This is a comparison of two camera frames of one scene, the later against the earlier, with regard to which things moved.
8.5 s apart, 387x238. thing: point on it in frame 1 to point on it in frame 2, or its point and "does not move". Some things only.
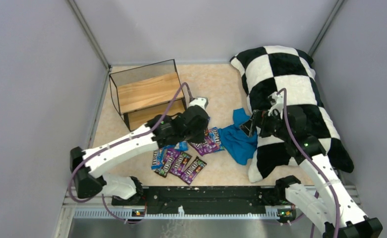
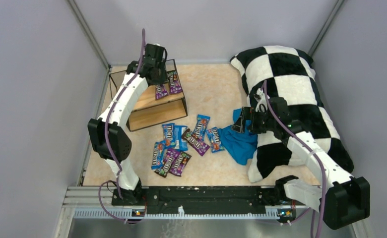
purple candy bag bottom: (181, 161) does not move
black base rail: (200, 200) does not move
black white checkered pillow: (267, 70) does not move
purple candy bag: (192, 171) to (175, 86)
